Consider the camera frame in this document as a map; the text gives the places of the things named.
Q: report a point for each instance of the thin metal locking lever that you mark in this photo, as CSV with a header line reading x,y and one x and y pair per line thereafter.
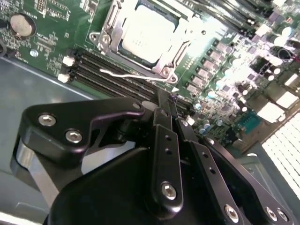
x,y
145,77

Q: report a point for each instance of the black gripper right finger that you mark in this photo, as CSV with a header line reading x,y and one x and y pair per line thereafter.
x,y
234,187

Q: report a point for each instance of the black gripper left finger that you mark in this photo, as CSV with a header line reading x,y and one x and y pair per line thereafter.
x,y
58,122

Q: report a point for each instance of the silver green CPU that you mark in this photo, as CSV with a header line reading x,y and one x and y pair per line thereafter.
x,y
150,32

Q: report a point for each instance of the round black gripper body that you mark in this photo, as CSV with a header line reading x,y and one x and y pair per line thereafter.
x,y
105,199

